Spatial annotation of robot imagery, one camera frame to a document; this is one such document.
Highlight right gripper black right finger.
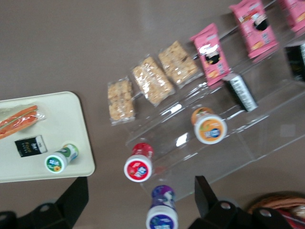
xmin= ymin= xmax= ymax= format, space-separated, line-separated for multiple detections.
xmin=190 ymin=176 xmax=241 ymax=229

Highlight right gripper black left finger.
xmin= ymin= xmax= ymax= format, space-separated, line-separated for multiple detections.
xmin=21 ymin=177 xmax=89 ymax=229

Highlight green gum bottle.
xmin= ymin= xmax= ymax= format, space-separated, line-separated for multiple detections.
xmin=44 ymin=143 xmax=79 ymax=174

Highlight purple gum bottle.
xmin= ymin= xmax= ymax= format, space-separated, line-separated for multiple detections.
xmin=145 ymin=185 xmax=179 ymax=229

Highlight orange gum bottle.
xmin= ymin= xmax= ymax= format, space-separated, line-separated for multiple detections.
xmin=191 ymin=107 xmax=228 ymax=145

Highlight red gum bottle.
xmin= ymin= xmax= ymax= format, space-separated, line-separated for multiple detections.
xmin=123 ymin=142 xmax=154 ymax=183

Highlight beige plastic tray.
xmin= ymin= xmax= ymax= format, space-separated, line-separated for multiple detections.
xmin=0 ymin=91 xmax=96 ymax=184

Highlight round wicker basket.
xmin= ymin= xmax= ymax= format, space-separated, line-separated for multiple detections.
xmin=247 ymin=197 xmax=305 ymax=229

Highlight small black box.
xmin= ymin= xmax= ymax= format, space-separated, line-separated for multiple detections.
xmin=14 ymin=135 xmax=48 ymax=158
xmin=223 ymin=73 xmax=259 ymax=113
xmin=285 ymin=42 xmax=305 ymax=83

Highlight clear acrylic stepped shelf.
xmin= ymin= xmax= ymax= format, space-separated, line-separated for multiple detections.
xmin=125 ymin=0 xmax=305 ymax=203

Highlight red cookie box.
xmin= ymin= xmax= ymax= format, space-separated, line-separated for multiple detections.
xmin=278 ymin=209 xmax=305 ymax=229

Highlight wrapped triangle sandwich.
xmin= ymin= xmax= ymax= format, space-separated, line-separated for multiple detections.
xmin=0 ymin=104 xmax=46 ymax=141

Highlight clear-wrapped rice crisp pack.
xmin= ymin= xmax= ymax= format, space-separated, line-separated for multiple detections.
xmin=132 ymin=56 xmax=176 ymax=107
xmin=107 ymin=76 xmax=137 ymax=126
xmin=157 ymin=40 xmax=203 ymax=89

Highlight pink snack packet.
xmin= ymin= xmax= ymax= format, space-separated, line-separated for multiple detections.
xmin=277 ymin=0 xmax=305 ymax=34
xmin=228 ymin=0 xmax=279 ymax=60
xmin=190 ymin=23 xmax=231 ymax=87

